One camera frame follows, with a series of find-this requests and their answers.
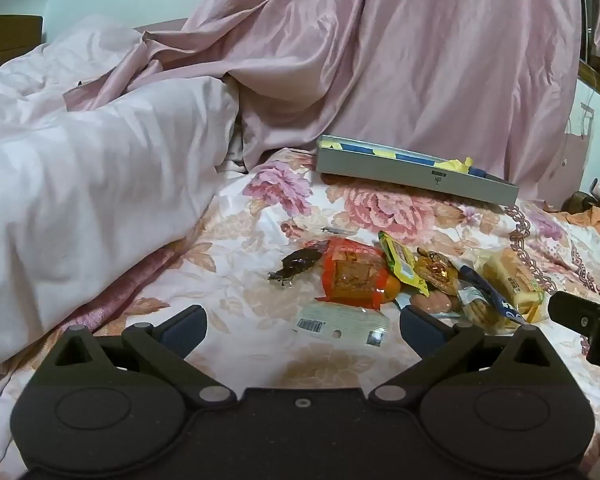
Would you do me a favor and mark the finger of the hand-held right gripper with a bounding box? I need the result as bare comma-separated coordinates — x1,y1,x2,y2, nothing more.
548,290,600,333

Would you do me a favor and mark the golden snack packet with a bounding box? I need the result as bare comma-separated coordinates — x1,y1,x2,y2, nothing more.
415,247,463,293

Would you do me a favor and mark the orange cloth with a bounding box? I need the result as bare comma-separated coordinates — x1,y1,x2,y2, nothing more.
550,204,600,241

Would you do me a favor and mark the round orange snack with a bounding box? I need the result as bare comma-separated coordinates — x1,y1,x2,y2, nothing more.
381,275,402,304

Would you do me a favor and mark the pink satin curtain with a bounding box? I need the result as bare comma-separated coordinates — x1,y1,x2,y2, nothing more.
64,0,597,208

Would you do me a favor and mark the pink sausage packet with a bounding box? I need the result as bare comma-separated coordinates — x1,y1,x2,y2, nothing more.
395,292,462,319

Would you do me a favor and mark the blue biscuit packet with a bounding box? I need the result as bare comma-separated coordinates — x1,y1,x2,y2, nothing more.
452,265,524,334

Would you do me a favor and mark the white duvet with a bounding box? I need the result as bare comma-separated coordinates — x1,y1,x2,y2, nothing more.
0,15,241,377

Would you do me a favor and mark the red snack packet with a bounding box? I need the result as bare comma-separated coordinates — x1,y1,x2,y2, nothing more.
315,237,389,311

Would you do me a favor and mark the grey cardboard box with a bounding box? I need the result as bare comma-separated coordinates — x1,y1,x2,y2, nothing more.
315,134,521,207

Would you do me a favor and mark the wooden headboard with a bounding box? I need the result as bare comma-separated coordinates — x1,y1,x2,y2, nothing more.
0,15,44,72

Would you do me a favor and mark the wooden rail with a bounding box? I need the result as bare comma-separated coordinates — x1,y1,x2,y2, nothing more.
577,59,600,92

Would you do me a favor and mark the dark brown snack packet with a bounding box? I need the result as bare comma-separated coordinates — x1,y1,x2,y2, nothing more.
267,247,325,289

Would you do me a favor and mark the clear pale snack packet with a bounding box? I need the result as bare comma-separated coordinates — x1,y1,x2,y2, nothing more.
292,302,391,348

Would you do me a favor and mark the yellow-green snack packet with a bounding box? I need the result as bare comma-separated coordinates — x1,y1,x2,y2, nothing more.
377,230,431,297

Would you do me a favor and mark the yellow bread packet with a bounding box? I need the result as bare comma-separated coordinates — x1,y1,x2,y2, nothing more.
480,247,549,324

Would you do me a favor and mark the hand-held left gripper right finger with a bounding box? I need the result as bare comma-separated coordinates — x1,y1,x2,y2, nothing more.
370,306,563,408

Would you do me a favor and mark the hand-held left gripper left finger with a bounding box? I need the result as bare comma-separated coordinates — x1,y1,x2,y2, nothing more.
42,305,235,408

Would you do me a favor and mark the floral bedsheet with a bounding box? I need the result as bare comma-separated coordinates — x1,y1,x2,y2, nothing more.
0,147,600,480

